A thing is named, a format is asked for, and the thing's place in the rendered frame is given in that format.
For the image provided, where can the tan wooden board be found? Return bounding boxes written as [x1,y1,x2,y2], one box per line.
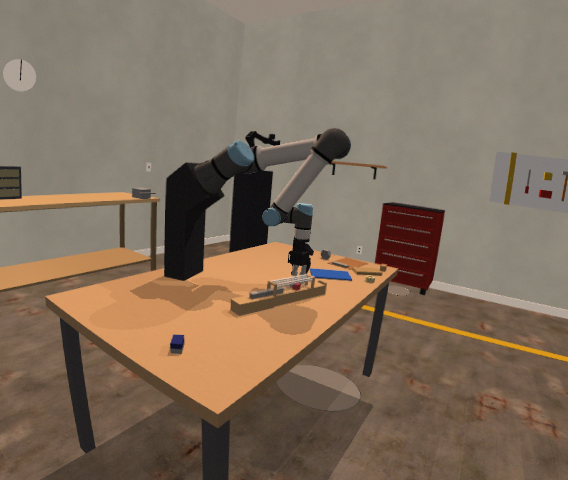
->
[352,267,382,276]

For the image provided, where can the brown clipboard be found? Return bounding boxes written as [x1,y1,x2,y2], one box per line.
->
[328,258,366,270]

